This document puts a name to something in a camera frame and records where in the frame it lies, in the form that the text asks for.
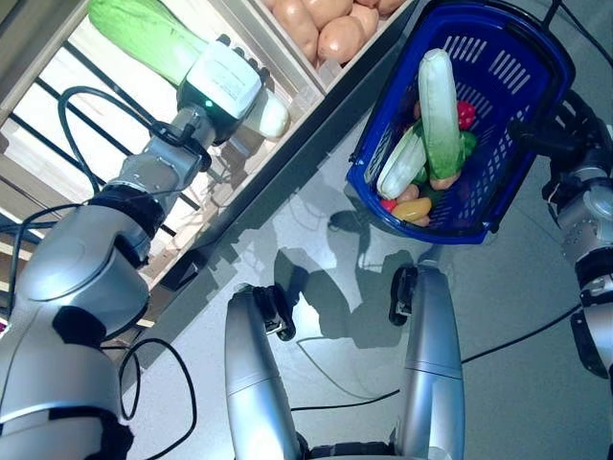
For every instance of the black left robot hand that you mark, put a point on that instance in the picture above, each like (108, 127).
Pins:
(220, 79)

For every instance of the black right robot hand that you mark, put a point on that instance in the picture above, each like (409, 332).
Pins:
(582, 136)

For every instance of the green white napa cabbage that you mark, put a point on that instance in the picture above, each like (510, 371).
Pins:
(438, 110)
(400, 167)
(143, 33)

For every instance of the blue plastic shopping basket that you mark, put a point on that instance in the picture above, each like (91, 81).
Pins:
(507, 81)

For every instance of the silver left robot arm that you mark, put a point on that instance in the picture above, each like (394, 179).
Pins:
(76, 268)

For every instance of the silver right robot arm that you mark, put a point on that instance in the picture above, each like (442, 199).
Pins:
(586, 225)

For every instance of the tan potato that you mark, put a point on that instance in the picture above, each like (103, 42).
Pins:
(297, 26)
(365, 16)
(408, 194)
(341, 40)
(445, 182)

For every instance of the wooden slat crate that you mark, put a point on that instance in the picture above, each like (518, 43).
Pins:
(330, 76)
(33, 158)

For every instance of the green bell pepper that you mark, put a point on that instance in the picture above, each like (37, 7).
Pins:
(468, 144)

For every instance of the red bell pepper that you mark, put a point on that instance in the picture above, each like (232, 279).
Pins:
(466, 115)

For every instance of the wooden produce display stand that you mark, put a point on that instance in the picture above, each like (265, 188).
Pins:
(378, 62)

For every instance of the yellow bell pepper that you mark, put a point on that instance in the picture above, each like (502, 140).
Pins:
(412, 209)

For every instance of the small red tomato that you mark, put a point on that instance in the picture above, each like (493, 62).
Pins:
(388, 205)

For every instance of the silver right robot leg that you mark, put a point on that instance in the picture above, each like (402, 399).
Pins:
(433, 359)

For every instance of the silver robot leg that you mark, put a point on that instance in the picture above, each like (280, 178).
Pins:
(258, 383)
(433, 359)

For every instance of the silver left robot leg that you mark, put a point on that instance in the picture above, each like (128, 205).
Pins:
(258, 383)

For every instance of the dark robot waist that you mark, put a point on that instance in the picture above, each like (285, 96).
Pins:
(345, 453)

